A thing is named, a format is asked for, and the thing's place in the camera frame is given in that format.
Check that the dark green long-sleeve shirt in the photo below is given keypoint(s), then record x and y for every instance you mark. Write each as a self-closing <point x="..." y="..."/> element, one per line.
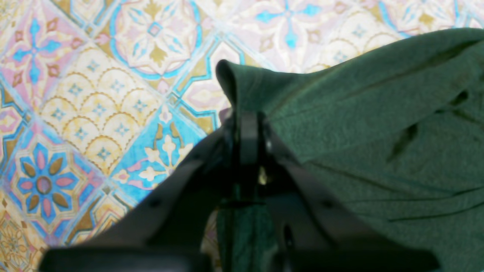
<point x="396" y="134"/>

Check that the colourful patterned tablecloth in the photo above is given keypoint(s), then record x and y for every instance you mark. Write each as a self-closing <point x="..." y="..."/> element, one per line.
<point x="100" y="99"/>

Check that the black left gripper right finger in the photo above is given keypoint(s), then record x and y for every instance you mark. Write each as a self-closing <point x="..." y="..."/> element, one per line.
<point x="314" y="231"/>

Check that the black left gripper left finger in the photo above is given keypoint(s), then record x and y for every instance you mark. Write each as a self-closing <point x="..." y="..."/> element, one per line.
<point x="163" y="233"/>

